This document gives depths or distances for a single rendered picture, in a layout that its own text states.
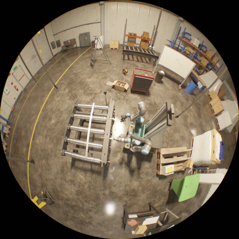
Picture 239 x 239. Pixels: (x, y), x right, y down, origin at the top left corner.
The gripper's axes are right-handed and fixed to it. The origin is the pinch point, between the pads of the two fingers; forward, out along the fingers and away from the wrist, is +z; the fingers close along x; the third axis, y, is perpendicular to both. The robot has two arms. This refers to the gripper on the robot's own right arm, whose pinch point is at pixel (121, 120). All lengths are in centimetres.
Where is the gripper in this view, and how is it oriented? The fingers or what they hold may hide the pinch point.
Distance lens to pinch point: 194.9
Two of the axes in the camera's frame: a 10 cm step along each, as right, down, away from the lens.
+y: 8.8, 3.3, 3.4
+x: 1.1, -8.4, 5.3
